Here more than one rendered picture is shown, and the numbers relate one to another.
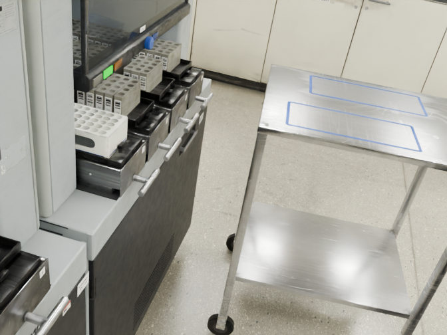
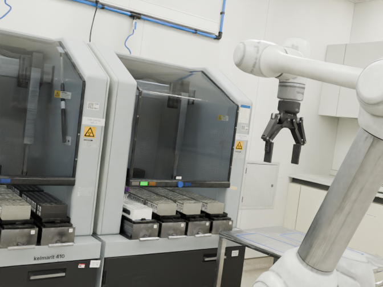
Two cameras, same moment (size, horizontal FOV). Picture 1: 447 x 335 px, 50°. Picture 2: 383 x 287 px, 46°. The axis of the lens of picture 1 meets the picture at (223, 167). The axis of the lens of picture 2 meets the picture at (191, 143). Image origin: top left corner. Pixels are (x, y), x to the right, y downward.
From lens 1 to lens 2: 1.42 m
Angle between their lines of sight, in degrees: 51
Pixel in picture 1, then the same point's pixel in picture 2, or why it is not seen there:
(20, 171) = (86, 200)
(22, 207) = (84, 216)
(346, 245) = not seen: outside the picture
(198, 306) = not seen: outside the picture
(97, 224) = (111, 241)
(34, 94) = (102, 176)
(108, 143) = (134, 213)
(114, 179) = (131, 229)
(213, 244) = not seen: outside the picture
